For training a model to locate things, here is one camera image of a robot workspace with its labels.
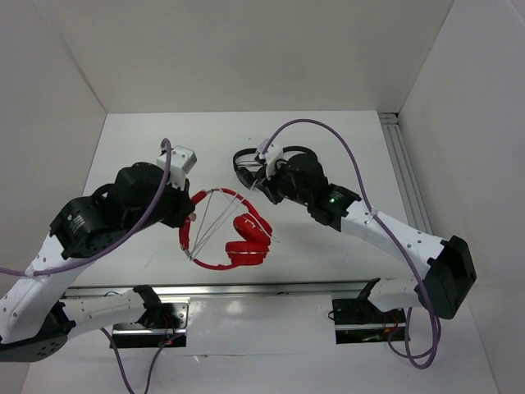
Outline aluminium rail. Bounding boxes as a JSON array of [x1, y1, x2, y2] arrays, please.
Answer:
[[378, 112, 433, 234], [65, 279, 378, 300]]

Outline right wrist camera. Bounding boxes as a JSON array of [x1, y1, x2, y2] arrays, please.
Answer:
[[256, 139, 284, 179]]

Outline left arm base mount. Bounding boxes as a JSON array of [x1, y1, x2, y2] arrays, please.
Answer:
[[110, 295, 189, 349]]

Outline red over-ear headphones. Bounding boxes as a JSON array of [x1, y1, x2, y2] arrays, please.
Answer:
[[179, 187, 273, 272]]

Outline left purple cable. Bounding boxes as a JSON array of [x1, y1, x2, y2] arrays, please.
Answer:
[[0, 137, 181, 393]]

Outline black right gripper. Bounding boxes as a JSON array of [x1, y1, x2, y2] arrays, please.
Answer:
[[255, 159, 311, 206]]

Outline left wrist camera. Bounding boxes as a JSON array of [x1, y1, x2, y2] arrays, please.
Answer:
[[156, 145, 197, 190]]

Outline white headphone cable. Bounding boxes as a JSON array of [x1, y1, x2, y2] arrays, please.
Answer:
[[186, 180, 280, 260]]

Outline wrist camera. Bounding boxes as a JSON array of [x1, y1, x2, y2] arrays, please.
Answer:
[[156, 145, 197, 190], [256, 139, 284, 179]]

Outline front aluminium rail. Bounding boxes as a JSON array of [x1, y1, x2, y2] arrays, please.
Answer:
[[65, 279, 378, 300]]

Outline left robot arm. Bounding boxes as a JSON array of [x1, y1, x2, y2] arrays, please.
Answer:
[[1, 163, 194, 363]]

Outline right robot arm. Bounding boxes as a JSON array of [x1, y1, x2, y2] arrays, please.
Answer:
[[256, 153, 477, 322]]

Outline right side aluminium rail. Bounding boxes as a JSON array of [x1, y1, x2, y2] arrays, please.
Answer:
[[378, 112, 433, 234]]

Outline right black headphones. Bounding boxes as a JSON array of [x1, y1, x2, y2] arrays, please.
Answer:
[[283, 145, 318, 167]]

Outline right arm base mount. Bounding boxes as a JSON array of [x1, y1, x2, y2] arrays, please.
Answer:
[[327, 280, 406, 344]]

